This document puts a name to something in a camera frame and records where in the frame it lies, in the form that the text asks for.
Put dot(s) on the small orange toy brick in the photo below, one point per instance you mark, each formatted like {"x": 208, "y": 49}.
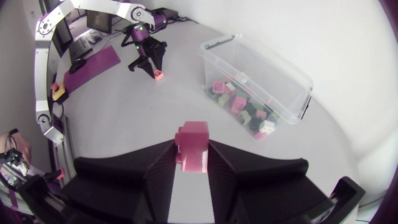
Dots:
{"x": 159, "y": 75}

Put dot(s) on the clear plastic container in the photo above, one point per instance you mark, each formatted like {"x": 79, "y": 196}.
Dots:
{"x": 273, "y": 77}

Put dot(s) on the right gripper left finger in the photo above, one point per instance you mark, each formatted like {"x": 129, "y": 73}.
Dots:
{"x": 124, "y": 189}

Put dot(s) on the black keyboard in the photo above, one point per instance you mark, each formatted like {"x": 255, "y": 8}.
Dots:
{"x": 80, "y": 48}

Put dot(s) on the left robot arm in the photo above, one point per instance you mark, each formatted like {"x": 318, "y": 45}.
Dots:
{"x": 40, "y": 62}

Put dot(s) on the black computer mouse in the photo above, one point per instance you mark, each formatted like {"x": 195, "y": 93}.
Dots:
{"x": 77, "y": 65}

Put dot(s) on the dark screen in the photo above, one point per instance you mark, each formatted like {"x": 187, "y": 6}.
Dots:
{"x": 63, "y": 35}
{"x": 99, "y": 21}

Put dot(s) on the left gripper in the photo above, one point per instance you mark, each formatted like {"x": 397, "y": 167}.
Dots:
{"x": 151, "y": 46}

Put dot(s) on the dark mat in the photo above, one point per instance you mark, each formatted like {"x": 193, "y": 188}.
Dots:
{"x": 93, "y": 67}

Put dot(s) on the pile of toy bricks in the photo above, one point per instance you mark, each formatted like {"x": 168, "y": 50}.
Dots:
{"x": 252, "y": 119}

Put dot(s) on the yellow emergency stop box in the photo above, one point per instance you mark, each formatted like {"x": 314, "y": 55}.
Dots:
{"x": 58, "y": 91}

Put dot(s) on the pink toy brick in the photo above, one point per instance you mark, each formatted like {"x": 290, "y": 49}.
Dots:
{"x": 219, "y": 87}
{"x": 238, "y": 104}

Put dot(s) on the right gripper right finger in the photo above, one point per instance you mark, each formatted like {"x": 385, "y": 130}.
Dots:
{"x": 264, "y": 193}

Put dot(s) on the white toy brick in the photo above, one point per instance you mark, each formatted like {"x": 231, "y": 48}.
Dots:
{"x": 267, "y": 126}

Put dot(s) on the person's hand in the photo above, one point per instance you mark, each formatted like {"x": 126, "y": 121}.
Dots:
{"x": 22, "y": 148}

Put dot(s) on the large red toy brick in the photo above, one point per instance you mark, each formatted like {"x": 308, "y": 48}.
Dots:
{"x": 192, "y": 146}

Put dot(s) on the green toy brick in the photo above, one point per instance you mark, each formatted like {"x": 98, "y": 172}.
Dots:
{"x": 245, "y": 117}

